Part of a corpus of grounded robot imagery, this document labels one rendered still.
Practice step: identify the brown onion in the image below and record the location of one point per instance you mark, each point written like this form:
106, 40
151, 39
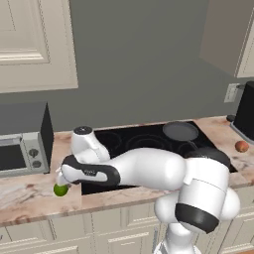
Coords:
242, 146

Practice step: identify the green lime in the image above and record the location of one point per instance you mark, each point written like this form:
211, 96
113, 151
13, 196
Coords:
60, 190

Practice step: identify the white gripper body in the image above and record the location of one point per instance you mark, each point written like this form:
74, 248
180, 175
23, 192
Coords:
61, 178

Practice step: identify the dark grey frying pan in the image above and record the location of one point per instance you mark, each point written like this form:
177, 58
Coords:
180, 131

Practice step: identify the cream wall cupboard door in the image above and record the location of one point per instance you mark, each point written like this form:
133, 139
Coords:
33, 43

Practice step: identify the toaster oven knob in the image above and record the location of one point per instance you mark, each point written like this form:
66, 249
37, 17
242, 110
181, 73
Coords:
33, 152
36, 163

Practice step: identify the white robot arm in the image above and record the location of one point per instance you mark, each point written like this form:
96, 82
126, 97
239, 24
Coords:
155, 168

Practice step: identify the cream wall cupboard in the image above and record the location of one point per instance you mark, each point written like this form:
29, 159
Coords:
231, 36

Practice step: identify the white wall socket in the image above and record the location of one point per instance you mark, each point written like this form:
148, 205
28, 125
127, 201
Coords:
231, 93

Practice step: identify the grey toaster oven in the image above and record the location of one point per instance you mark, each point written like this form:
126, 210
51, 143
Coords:
23, 145

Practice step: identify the black glass hob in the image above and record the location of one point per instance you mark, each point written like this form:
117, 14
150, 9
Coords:
139, 137

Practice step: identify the cream drawer front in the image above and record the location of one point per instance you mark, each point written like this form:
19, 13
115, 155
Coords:
246, 201
125, 215
28, 231

